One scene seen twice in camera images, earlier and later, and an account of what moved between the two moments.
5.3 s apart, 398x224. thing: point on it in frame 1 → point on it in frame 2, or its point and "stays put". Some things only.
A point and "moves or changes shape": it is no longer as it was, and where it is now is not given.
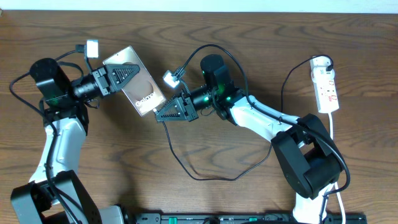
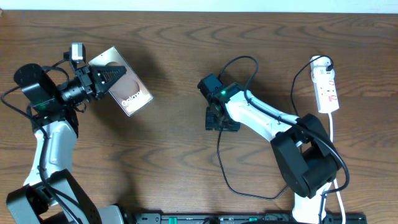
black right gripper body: (201, 98) → (212, 121)
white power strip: (326, 97) stays put
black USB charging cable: (331, 66) → (329, 68)
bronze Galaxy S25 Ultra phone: (141, 90) moves or changes shape
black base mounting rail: (239, 218) stays put
